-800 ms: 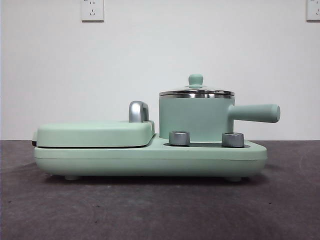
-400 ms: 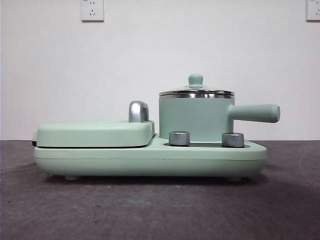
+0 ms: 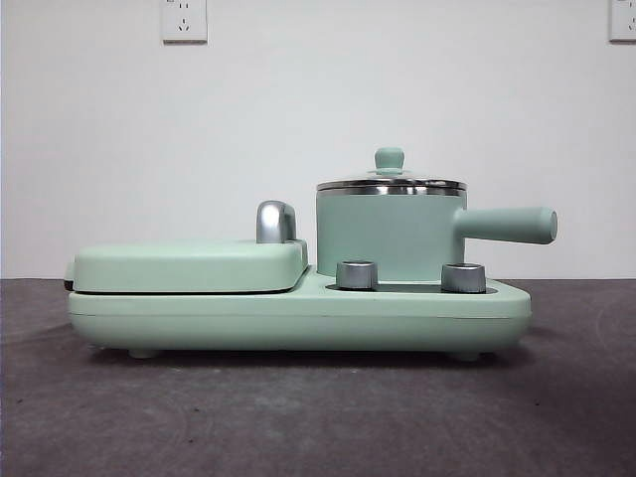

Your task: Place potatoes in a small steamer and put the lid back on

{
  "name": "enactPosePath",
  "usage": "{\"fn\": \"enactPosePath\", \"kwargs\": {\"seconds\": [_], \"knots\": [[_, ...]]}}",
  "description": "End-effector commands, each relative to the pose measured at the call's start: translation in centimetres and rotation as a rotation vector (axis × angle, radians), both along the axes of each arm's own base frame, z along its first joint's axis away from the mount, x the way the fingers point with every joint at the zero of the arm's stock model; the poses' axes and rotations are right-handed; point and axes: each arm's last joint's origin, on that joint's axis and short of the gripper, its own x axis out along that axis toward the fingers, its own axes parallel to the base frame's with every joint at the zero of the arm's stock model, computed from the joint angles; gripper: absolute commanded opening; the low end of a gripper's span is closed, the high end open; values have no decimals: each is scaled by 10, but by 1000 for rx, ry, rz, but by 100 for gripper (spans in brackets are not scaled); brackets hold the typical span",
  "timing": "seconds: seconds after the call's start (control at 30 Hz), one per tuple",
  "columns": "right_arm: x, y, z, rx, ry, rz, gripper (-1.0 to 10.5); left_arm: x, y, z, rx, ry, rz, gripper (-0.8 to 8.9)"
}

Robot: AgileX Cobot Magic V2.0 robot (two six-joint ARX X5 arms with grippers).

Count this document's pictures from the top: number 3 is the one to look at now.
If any glass pot lid green knob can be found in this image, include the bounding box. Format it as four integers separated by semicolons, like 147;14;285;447
315;146;468;194

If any silver control knob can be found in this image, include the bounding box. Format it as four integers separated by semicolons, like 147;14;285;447
335;258;380;290
440;261;487;293

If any green breakfast machine base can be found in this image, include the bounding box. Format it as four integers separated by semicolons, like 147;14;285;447
66;262;532;360

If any green pot with side handle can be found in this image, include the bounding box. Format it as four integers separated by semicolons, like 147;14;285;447
315;186;558;279

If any green griddle lid chrome handle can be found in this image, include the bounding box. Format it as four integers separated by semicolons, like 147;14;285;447
64;199;309;295

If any white wall socket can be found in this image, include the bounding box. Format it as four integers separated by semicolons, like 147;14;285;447
160;0;209;44
607;0;636;43

